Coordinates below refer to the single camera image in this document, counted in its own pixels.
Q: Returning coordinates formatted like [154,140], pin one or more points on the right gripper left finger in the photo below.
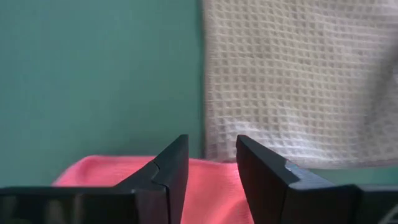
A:
[164,186]

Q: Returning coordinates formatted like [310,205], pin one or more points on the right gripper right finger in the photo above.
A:
[273,193]

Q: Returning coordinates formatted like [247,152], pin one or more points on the grey waffle towel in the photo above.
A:
[295,77]

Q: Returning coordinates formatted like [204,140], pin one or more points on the pink microfiber towel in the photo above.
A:
[211,193]

